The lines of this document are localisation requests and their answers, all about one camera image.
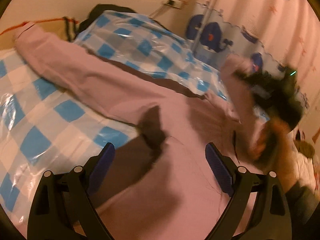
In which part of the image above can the person's right hand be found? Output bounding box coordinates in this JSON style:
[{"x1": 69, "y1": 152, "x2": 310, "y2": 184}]
[{"x1": 249, "y1": 118, "x2": 293, "y2": 173}]

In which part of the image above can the pink curtain with blue print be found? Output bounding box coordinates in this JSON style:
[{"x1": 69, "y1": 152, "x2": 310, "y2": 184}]
[{"x1": 185, "y1": 0, "x2": 319, "y2": 143}]

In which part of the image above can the striped black white cloth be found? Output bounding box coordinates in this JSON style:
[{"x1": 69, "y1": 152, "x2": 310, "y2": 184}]
[{"x1": 62, "y1": 16, "x2": 79, "y2": 42}]

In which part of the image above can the wall power socket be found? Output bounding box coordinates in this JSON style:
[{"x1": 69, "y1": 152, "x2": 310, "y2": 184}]
[{"x1": 164, "y1": 0, "x2": 190, "y2": 9}]

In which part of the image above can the blue checkered plastic bed cover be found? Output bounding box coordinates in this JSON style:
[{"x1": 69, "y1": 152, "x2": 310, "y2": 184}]
[{"x1": 1, "y1": 49, "x2": 137, "y2": 235}]

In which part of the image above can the blue checkered wrapped pillow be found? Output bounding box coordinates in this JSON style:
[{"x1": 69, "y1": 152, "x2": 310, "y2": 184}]
[{"x1": 75, "y1": 11, "x2": 277, "y2": 99}]

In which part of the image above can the pink and brown garment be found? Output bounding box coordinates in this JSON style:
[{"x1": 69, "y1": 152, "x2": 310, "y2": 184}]
[{"x1": 14, "y1": 23, "x2": 263, "y2": 239}]

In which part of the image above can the black cloth behind pillow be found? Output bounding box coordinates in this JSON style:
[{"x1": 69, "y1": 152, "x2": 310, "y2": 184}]
[{"x1": 78, "y1": 4, "x2": 136, "y2": 34}]

